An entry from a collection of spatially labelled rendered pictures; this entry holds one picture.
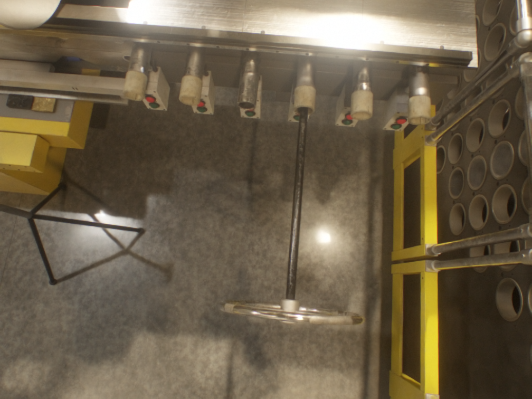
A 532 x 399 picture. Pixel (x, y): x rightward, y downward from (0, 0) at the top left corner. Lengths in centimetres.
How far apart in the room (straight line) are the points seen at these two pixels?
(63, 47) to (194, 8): 49
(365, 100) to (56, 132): 111
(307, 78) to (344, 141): 95
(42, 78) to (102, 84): 22
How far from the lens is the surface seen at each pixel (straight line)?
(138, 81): 124
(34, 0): 89
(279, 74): 132
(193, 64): 122
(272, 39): 117
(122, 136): 218
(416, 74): 129
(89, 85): 154
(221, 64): 130
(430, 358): 168
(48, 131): 164
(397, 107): 135
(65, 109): 164
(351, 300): 197
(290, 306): 104
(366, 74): 123
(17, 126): 171
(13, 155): 166
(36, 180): 206
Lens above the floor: 192
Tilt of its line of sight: 77 degrees down
